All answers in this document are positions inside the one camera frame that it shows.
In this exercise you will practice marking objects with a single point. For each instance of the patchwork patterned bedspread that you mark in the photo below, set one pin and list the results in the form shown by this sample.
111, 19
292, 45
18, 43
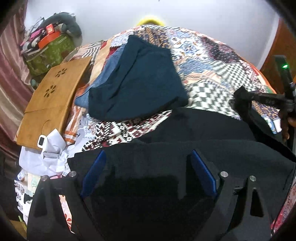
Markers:
209, 70

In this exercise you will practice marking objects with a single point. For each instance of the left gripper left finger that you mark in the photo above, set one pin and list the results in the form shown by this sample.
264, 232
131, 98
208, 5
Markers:
46, 218

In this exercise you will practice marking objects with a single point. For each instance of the wooden door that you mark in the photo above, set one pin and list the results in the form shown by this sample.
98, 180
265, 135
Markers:
280, 57

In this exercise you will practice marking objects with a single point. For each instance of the white crumpled cloth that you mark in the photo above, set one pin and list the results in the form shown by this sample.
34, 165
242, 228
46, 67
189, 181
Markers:
51, 160

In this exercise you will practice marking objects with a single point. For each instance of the grey plush toy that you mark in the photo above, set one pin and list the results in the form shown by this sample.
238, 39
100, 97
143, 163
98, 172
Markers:
65, 23

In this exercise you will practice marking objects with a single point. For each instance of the blue folded garment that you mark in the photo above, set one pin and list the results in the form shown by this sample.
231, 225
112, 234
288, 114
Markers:
101, 81

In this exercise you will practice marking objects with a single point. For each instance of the green fabric storage bin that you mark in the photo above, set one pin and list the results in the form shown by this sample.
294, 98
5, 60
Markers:
41, 61

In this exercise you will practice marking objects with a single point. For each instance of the striped pink curtain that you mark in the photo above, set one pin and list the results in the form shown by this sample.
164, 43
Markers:
16, 91

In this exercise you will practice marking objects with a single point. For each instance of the orange box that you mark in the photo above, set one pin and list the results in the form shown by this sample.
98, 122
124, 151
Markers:
48, 38

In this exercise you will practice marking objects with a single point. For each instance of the wooden lap desk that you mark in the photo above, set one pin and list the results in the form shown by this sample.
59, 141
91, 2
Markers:
51, 102

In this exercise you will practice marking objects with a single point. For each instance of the black pants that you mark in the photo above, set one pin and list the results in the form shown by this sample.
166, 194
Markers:
148, 189

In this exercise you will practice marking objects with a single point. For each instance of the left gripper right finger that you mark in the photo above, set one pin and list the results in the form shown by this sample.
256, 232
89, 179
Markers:
239, 211

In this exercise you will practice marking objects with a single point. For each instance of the right hand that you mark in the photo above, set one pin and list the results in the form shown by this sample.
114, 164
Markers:
285, 123

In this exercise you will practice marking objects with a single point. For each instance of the yellow curved pillow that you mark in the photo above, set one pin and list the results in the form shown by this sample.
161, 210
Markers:
150, 21

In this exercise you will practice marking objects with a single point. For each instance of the dark teal folded garment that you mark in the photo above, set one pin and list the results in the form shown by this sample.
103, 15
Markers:
144, 82

